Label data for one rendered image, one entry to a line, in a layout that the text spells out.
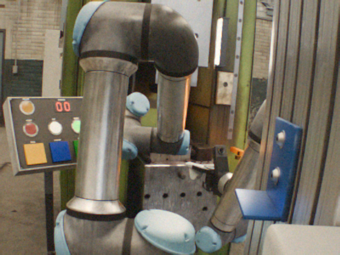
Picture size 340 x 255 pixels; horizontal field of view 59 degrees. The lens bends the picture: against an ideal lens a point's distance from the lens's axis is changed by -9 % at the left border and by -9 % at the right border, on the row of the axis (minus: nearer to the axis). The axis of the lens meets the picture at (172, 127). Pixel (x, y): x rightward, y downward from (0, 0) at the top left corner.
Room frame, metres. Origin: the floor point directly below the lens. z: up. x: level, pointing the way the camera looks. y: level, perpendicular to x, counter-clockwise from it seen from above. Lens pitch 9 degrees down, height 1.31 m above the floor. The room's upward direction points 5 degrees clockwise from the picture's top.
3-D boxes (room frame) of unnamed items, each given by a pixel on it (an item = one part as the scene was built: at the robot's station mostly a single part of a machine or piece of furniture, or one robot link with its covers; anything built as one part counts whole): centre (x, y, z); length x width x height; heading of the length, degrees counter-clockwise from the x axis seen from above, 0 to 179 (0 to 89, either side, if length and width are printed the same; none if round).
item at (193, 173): (1.15, -0.09, 0.98); 0.09 x 0.03 x 0.06; 56
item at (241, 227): (0.92, -0.22, 0.88); 0.11 x 0.08 x 0.11; 140
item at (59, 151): (1.14, 0.41, 1.01); 0.07 x 0.05 x 0.07; 135
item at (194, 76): (1.69, 0.07, 1.32); 0.42 x 0.20 x 0.10; 20
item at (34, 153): (1.06, 0.48, 1.01); 0.07 x 0.05 x 0.07; 135
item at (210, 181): (1.08, -0.17, 0.97); 0.12 x 0.08 x 0.09; 20
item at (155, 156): (1.69, 0.07, 0.96); 0.42 x 0.20 x 0.09; 20
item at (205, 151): (1.61, -0.15, 0.95); 0.12 x 0.08 x 0.06; 20
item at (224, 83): (1.72, -0.25, 1.27); 0.09 x 0.02 x 0.17; 110
